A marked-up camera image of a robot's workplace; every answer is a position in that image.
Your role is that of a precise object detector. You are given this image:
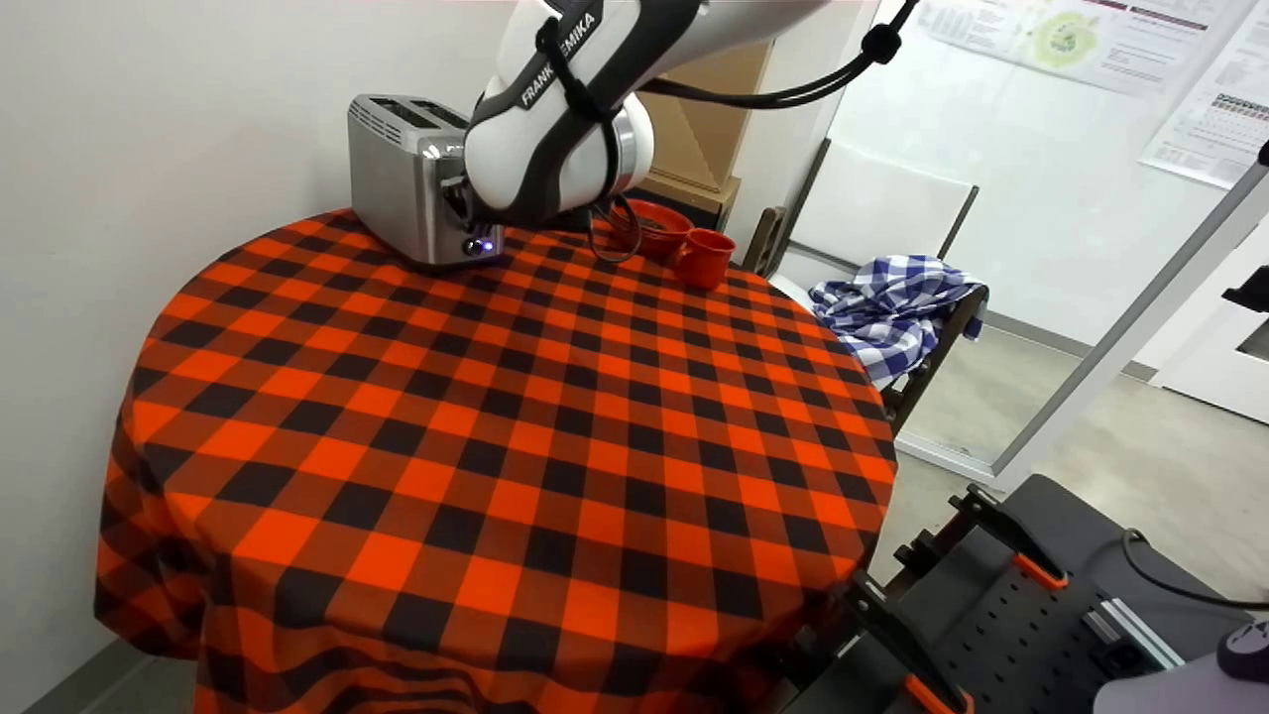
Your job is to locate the silver two-slot toaster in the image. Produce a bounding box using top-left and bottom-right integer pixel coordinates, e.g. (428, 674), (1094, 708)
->
(347, 96), (505, 270)

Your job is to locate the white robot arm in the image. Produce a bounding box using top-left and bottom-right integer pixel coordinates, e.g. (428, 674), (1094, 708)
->
(465, 0), (902, 224)

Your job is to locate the red mug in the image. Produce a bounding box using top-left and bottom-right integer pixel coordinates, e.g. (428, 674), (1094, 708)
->
(675, 230), (732, 293)

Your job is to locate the red bowl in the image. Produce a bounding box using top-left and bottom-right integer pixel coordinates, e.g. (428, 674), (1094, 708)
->
(590, 199), (690, 261)

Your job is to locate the orange black checkered tablecloth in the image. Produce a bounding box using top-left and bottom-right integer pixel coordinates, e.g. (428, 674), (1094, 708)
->
(93, 215), (897, 714)

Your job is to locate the wooden cabinet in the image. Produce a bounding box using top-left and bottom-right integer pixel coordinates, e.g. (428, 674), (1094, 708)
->
(643, 42), (765, 222)

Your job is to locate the blue white checkered cloth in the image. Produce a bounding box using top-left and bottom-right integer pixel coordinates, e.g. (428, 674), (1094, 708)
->
(809, 255), (975, 387)

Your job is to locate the white folding chair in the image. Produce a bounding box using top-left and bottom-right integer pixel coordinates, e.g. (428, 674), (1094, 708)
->
(741, 137), (979, 284)

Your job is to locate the black cart with orange clips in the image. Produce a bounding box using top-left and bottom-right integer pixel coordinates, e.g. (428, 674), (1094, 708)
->
(776, 475), (1265, 714)

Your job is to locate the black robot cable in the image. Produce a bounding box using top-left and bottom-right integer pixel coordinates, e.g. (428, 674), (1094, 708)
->
(637, 0), (925, 111)

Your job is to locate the aluminium frame post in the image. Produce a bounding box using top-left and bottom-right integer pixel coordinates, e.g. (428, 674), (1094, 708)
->
(991, 142), (1269, 486)

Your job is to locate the wall poster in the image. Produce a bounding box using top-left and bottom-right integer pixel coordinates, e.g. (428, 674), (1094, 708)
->
(921, 0), (1253, 96)

